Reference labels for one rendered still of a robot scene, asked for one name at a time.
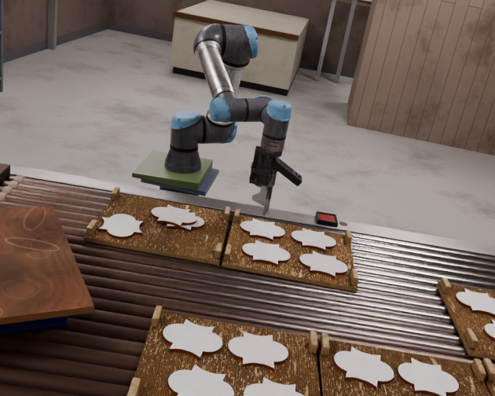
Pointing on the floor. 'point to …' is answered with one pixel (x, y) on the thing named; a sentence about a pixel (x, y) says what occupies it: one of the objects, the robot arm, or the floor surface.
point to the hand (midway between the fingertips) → (266, 207)
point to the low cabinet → (294, 28)
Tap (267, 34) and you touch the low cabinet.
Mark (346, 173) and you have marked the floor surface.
